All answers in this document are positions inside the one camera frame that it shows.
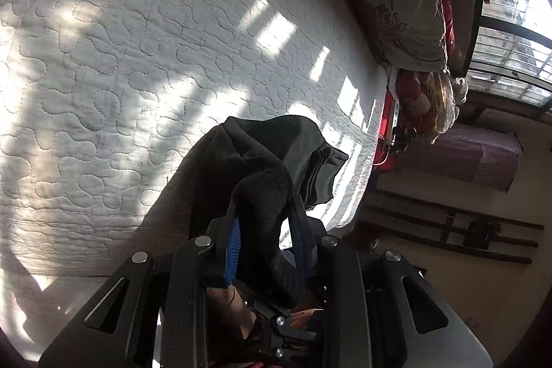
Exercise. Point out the dark wooden rack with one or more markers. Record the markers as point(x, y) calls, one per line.
point(450, 228)

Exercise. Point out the pink covered furniture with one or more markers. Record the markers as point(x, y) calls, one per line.
point(474, 156)

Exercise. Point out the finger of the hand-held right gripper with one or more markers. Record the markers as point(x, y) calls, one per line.
point(280, 333)

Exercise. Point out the window with metal frame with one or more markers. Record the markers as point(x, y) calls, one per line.
point(509, 49)

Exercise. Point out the black pants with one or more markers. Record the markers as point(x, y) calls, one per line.
point(241, 161)

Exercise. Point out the white quilted bed cover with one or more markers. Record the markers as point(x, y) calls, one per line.
point(129, 49)

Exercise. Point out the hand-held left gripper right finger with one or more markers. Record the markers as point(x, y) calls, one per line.
point(303, 262)

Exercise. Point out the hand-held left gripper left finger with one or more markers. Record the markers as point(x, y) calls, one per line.
point(233, 251)

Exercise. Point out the small black device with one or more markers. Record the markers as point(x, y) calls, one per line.
point(403, 139)

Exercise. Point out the plastic bag with items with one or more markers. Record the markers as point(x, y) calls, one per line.
point(427, 100)

